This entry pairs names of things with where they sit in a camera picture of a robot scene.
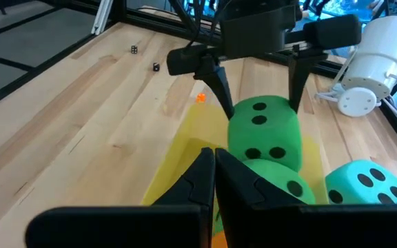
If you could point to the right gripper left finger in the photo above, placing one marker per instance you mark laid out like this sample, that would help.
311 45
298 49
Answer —
205 179

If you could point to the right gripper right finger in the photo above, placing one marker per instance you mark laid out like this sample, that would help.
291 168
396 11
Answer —
233 186

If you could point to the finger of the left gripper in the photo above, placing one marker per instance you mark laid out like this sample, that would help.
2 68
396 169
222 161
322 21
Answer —
217 82
300 75

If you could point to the small orange translucent die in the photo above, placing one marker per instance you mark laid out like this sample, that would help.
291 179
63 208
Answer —
201 98

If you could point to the yellow translucent plastic bin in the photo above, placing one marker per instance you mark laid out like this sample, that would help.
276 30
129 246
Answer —
188 151

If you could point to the large green foam die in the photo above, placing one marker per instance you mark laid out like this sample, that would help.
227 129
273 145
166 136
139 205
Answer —
277 179
271 137

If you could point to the large orange foam die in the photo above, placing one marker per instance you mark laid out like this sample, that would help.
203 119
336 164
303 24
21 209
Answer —
220 241

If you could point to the large teal foam die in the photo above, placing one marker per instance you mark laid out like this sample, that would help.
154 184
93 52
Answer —
357 193

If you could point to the small black die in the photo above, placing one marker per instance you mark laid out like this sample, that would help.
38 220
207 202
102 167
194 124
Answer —
134 49
155 66

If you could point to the silver aluminium bar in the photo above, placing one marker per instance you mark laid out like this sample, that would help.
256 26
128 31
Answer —
102 17

